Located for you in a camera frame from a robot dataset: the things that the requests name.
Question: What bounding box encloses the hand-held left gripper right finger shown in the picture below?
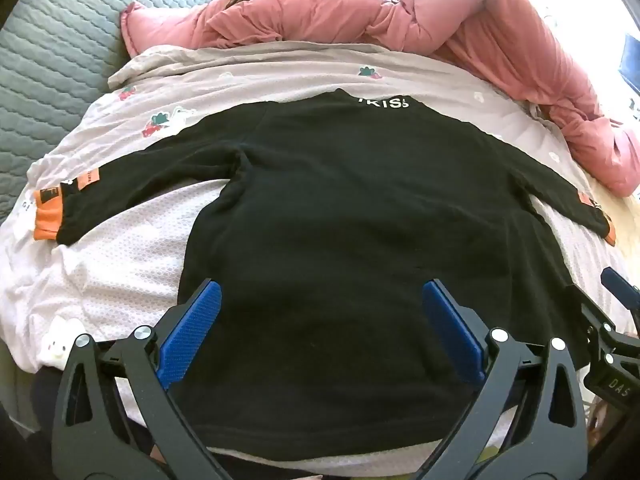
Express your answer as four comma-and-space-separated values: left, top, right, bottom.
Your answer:
422, 279, 588, 480

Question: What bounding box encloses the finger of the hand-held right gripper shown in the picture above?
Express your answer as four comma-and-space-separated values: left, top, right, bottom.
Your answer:
567, 284, 620, 357
601, 267, 640, 313

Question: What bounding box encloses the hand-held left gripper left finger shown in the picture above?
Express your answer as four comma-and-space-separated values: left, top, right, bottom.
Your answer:
51, 280, 226, 480

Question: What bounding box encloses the black sweater with orange cuffs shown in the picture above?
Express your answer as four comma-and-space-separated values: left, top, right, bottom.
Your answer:
31, 89, 616, 466

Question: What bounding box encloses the pale yellow bed sheet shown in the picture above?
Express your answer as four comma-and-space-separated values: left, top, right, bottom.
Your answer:
590, 190, 640, 281

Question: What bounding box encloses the person's dark clothing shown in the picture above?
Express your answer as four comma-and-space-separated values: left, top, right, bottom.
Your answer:
0, 365, 68, 480

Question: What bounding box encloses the dark screen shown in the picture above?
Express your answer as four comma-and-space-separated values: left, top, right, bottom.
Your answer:
619, 37, 640, 78

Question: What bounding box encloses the printed strawberry blanket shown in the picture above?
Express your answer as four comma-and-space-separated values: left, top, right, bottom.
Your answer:
0, 44, 640, 466

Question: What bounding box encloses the grey quilted bed cover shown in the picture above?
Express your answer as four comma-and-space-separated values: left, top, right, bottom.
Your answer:
0, 0, 261, 226

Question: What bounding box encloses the pink comforter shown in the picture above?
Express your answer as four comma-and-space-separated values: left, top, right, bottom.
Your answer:
120, 0, 640, 198

